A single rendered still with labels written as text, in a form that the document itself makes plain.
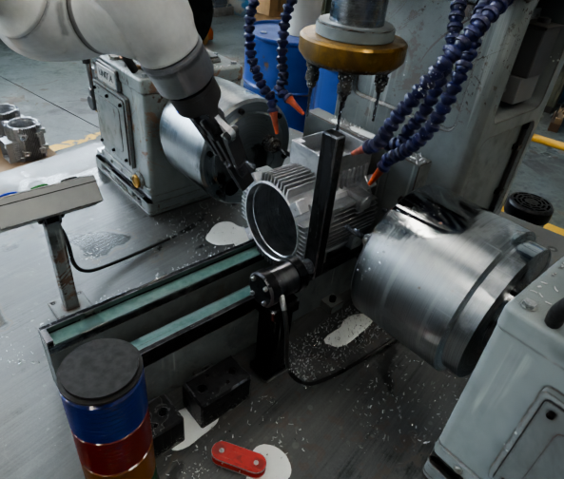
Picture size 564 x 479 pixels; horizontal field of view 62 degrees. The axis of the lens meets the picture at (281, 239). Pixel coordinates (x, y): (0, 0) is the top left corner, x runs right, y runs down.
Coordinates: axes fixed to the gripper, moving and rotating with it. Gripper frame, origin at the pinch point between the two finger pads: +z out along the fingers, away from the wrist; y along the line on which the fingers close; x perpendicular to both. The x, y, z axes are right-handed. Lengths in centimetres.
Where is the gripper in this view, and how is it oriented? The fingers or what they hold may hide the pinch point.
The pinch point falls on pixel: (239, 172)
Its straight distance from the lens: 86.1
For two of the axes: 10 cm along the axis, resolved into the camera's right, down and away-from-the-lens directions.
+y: -6.5, -4.9, 5.8
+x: -7.0, 6.9, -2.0
